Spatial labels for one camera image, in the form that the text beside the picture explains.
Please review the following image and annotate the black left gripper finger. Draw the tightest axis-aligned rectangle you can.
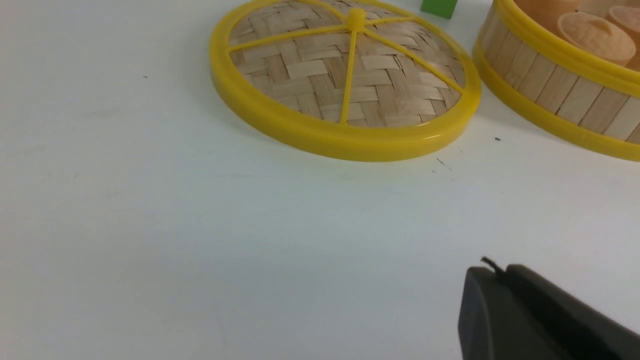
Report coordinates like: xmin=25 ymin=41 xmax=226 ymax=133
xmin=457 ymin=257 xmax=640 ymax=360

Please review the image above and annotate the yellow woven bamboo steamer lid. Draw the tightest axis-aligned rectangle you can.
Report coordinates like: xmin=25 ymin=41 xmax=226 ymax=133
xmin=209 ymin=0 xmax=482 ymax=162

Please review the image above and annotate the yellow bamboo steamer basket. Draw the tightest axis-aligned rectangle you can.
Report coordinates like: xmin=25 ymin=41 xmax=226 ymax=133
xmin=473 ymin=0 xmax=640 ymax=162

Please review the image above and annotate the tan steamed bun toy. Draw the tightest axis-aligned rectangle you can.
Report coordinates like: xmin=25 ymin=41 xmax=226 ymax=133
xmin=557 ymin=11 xmax=637 ymax=67

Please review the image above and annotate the green cube block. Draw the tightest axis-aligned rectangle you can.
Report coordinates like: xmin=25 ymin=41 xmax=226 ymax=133
xmin=420 ymin=0 xmax=458 ymax=19

